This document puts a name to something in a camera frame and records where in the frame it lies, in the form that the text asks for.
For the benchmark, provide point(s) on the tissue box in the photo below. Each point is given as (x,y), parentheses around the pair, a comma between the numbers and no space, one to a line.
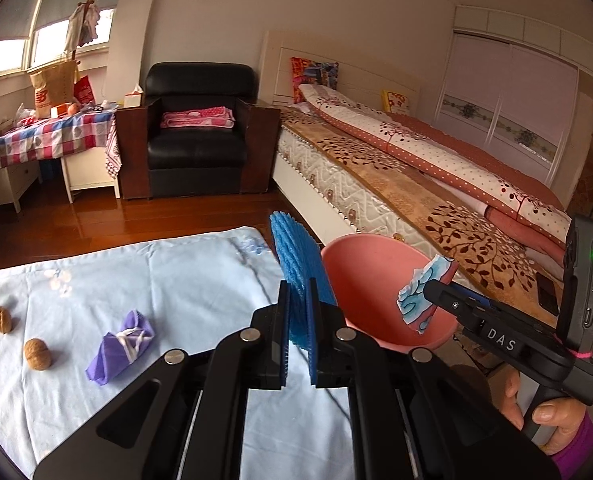
(132,97)

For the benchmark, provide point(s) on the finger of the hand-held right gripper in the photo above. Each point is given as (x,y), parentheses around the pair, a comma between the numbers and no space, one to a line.
(449,297)
(474,297)

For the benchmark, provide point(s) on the brown paper bag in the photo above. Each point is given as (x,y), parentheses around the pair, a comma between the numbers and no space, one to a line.
(51,87)

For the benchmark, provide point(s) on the colourful printed pillow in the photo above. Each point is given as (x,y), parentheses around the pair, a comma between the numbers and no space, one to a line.
(314,75)

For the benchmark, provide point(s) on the pink plastic bin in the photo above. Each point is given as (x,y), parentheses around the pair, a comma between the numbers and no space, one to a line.
(366,280)

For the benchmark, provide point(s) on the light blue cloth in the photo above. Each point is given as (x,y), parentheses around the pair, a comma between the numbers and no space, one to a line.
(176,280)

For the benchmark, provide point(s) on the person's right forearm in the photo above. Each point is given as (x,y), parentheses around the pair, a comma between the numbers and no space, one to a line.
(576,450)

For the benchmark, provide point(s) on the white bed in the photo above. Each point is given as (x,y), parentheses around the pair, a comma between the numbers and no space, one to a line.
(336,190)

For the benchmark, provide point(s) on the white desk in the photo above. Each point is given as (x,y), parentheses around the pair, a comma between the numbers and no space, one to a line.
(89,172)

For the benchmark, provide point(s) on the blue foam net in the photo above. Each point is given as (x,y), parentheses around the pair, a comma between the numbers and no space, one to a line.
(296,260)

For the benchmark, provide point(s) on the white wardrobe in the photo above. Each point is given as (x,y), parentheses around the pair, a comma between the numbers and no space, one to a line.
(516,90)

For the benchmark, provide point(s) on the walnut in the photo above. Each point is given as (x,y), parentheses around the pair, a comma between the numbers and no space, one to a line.
(38,355)
(1,320)

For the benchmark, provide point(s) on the pink folded blanket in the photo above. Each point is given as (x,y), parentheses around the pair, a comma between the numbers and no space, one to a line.
(199,117)

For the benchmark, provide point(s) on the black rectangular device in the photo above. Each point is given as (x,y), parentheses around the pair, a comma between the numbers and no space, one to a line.
(548,295)

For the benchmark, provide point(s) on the yellow printed pillow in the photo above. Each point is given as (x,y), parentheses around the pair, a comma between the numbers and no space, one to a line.
(399,102)

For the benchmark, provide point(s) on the person's right hand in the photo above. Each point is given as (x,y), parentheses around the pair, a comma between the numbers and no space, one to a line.
(556,415)

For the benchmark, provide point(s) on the checkered tablecloth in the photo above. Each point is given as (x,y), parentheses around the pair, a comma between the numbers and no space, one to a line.
(41,137)

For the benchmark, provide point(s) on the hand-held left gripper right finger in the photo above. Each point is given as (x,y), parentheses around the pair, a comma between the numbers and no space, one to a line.
(314,350)

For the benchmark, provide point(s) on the black leather armchair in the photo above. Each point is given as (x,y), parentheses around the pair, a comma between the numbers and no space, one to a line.
(196,155)

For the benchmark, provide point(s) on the red bag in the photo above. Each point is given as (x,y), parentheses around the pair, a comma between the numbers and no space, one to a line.
(85,91)

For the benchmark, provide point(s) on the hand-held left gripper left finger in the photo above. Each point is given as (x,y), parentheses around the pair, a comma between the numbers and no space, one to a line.
(284,340)

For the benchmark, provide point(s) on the brown leaf-print blanket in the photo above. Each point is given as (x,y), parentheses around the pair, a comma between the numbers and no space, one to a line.
(411,205)

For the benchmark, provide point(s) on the orange box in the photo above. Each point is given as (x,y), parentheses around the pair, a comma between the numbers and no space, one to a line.
(64,111)

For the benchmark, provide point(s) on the floral quilt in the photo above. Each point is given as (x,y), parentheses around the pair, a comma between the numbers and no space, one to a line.
(426,155)

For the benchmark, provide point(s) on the blue and white paper scrap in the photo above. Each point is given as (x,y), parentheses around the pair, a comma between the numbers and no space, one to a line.
(416,295)

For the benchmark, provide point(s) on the purple packet with white tie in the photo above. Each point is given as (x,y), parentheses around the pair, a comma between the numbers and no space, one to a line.
(119,347)

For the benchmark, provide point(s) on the coat rack with clothes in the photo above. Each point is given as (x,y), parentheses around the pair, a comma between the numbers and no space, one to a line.
(84,20)

